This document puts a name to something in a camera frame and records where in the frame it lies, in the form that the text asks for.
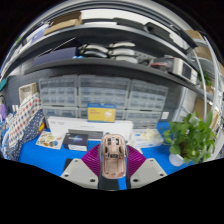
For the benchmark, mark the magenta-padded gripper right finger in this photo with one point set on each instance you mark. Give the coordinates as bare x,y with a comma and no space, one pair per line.
148,171

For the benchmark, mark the white basket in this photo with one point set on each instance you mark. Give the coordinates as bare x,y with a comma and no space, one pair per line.
27,92

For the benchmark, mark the navy polka-dot cloth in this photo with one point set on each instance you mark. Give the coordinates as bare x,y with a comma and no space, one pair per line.
28,136

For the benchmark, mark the red and blue patterned cloth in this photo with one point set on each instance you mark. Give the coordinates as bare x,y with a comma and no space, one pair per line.
25,116

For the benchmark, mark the pink translucent computer mouse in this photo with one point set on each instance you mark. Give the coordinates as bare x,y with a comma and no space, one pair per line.
113,156

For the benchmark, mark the green plant in white pot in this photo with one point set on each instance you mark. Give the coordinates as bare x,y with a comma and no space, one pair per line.
191,140

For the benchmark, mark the small yellow object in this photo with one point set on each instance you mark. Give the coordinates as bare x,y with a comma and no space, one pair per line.
41,127

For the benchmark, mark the purple object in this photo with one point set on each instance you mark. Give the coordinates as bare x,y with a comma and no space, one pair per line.
2,111

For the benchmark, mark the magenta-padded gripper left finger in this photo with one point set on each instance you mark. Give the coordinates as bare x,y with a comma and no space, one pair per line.
78,171

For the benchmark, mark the white and blue tissue pack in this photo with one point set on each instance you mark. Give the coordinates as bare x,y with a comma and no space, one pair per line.
146,138

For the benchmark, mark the white keyboard box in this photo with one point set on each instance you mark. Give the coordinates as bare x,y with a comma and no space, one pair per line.
60,125

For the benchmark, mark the yellow box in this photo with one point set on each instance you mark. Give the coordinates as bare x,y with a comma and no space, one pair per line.
101,113

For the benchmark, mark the small black box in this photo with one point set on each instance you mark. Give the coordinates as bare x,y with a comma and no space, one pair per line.
75,141

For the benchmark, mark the small sticker sheet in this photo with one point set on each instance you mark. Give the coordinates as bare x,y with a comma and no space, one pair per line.
49,140

